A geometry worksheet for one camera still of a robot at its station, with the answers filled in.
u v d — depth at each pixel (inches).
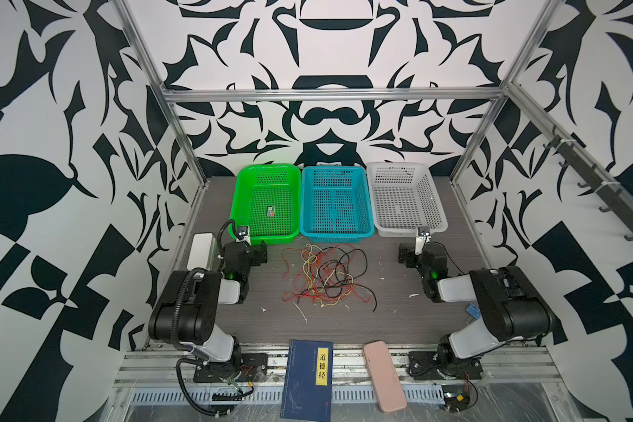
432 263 28.6
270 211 42.6
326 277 35.0
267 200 46.8
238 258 28.0
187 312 17.7
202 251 35.4
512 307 18.2
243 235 31.8
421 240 32.7
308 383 27.9
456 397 28.0
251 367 28.5
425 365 29.1
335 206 43.8
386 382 27.6
